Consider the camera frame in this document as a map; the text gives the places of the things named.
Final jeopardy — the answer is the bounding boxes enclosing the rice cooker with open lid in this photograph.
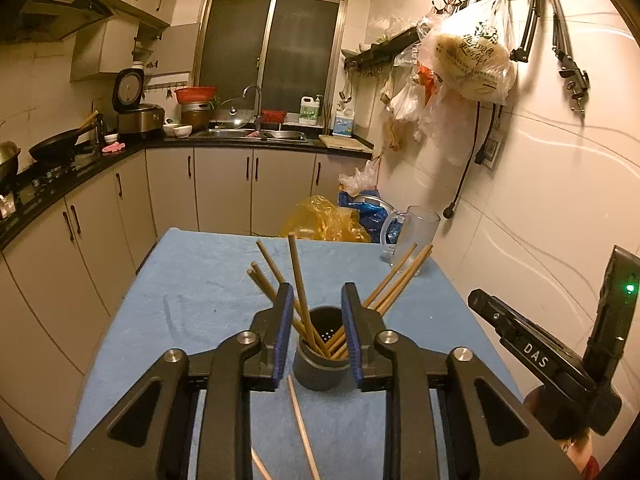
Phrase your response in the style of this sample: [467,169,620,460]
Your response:
[112,67,166,141]

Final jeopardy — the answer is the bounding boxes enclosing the blue plastic bag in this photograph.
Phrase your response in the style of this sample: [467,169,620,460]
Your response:
[337,190,404,246]

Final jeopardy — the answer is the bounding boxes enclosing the gas stove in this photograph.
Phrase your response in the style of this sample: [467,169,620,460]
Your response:
[0,152,101,213]

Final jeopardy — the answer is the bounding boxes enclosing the black wall shelf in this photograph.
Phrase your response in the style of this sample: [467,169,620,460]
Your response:
[342,25,421,69]

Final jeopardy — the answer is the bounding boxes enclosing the hanging bag with flatbread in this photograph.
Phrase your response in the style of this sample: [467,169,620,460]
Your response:
[417,0,517,106]

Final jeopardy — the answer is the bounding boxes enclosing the bunch of chopsticks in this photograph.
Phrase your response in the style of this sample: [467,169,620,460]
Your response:
[246,234,434,361]

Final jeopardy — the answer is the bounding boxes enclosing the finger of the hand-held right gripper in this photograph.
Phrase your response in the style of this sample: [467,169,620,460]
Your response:
[467,288,522,342]

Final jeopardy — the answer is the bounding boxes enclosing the clear glass pitcher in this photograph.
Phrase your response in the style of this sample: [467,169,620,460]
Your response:
[380,205,442,277]

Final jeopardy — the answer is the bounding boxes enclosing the sliding window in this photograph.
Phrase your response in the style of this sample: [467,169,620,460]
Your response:
[192,0,354,129]

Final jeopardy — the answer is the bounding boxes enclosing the sink faucet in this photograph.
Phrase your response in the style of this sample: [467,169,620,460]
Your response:
[242,84,264,131]

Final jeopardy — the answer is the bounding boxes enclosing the steel sink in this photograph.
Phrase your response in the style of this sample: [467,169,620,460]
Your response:
[192,127,309,144]

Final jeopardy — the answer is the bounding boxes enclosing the white plastic bag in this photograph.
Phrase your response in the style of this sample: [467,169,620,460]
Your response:
[338,160,381,199]

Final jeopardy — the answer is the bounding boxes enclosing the wooden chopstick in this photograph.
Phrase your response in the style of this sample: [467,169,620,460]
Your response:
[287,375,322,480]
[250,447,273,480]

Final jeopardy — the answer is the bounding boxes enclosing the green label detergent jug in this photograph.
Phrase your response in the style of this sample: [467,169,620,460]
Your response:
[299,95,323,126]

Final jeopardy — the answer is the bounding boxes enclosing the hanging clear plastic bags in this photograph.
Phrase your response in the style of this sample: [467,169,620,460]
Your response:
[379,45,453,156]

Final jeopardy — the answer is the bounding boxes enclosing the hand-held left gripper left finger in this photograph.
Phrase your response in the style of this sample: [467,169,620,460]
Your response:
[55,282,295,480]

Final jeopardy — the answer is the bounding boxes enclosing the wooden cutting board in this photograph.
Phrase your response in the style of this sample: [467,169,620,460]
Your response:
[318,134,374,151]

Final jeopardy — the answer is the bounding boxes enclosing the person's right hand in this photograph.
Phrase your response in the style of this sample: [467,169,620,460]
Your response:
[557,435,597,470]

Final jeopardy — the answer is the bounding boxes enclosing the wall socket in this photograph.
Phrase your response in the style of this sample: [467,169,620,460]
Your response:
[482,127,504,172]

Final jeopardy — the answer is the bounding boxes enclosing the red plastic basin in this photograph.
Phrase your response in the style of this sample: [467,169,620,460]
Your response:
[175,86,218,106]

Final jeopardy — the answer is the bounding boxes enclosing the yellow plastic bag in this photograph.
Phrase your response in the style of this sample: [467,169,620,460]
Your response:
[280,195,372,244]

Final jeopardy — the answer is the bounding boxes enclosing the blue label bottle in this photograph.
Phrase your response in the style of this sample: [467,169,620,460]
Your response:
[332,102,355,137]

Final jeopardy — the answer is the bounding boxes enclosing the black range hood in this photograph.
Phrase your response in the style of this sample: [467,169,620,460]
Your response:
[0,0,116,44]

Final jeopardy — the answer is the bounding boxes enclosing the black cable with plug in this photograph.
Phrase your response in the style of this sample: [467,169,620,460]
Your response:
[442,102,502,220]

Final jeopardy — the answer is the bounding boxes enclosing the metal pot with lid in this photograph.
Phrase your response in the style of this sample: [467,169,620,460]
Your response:
[0,141,22,182]

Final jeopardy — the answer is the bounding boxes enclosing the lower kitchen cabinets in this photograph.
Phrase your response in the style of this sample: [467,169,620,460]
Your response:
[0,147,374,441]

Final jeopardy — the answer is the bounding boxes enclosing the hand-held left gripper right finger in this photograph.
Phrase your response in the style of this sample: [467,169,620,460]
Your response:
[341,282,583,480]

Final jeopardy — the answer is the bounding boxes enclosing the dark grey chopstick holder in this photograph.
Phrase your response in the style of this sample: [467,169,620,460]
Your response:
[292,305,351,392]

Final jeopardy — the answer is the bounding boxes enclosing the blue tablecloth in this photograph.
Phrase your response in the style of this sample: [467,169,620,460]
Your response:
[70,227,531,480]

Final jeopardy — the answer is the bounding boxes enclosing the black countertop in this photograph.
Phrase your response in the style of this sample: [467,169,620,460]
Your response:
[0,132,374,252]

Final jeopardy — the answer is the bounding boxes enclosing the black wok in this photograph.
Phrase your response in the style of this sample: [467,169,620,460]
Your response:
[29,110,101,164]

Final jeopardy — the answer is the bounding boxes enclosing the glass pan lid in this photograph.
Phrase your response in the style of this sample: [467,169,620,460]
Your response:
[217,98,257,130]

